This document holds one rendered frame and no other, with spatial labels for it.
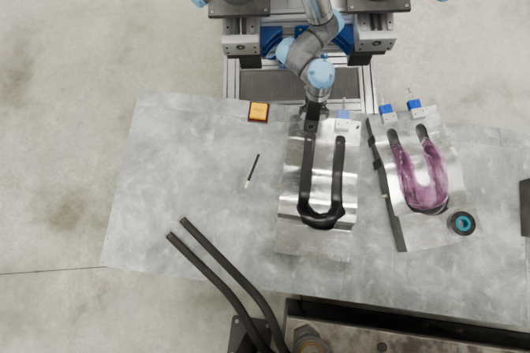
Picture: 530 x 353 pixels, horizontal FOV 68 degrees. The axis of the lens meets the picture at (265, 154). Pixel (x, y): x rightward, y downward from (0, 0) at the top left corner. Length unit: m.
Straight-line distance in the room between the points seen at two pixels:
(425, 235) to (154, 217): 0.96
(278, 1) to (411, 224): 0.95
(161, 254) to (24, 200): 1.38
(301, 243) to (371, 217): 0.28
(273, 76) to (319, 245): 1.17
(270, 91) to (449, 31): 1.24
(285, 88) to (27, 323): 1.92
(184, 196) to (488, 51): 2.10
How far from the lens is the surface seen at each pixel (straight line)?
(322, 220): 1.41
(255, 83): 2.27
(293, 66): 1.18
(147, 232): 1.55
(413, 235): 1.43
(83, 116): 2.72
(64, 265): 2.58
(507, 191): 1.70
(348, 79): 2.31
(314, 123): 1.30
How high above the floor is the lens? 2.27
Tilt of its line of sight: 75 degrees down
